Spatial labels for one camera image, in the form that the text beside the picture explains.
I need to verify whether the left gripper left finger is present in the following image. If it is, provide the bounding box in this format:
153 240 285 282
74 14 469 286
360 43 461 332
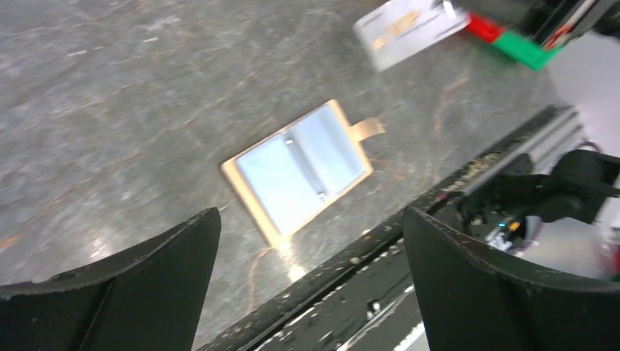
1 208 221 350

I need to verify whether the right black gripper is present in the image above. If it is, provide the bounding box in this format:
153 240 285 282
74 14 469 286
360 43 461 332
453 0 619 49

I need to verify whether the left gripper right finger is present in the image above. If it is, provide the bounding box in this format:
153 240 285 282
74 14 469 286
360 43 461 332
402 207 619 350

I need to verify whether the white credit card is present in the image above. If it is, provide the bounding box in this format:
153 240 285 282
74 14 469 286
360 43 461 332
353 0 471 72

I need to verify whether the beige leather card holder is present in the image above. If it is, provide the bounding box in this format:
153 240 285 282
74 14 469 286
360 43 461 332
221 99 385 248

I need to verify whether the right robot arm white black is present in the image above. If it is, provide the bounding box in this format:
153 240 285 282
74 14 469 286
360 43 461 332
454 1 619 238

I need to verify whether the green plastic bin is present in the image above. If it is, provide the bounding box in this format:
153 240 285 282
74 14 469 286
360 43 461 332
491 31 564 71

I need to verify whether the red plastic bin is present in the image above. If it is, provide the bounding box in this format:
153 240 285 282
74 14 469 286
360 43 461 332
466 12 505 44

